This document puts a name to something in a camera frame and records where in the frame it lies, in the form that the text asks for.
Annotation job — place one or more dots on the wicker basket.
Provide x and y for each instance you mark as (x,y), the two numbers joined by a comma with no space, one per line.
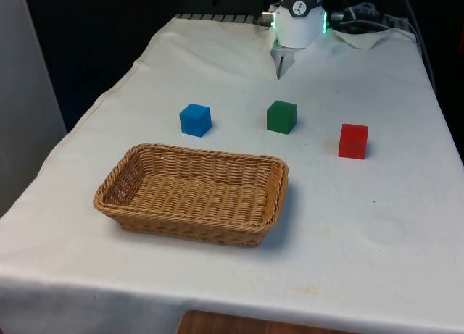
(203,198)

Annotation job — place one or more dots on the blue cube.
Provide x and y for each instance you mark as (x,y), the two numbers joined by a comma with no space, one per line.
(194,119)

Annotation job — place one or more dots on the green cube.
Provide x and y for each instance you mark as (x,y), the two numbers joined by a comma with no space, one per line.
(281,117)

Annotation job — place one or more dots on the red cube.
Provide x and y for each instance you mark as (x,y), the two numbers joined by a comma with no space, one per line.
(352,141)

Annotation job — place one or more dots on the pale grey locker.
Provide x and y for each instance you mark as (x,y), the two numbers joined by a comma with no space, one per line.
(25,95)

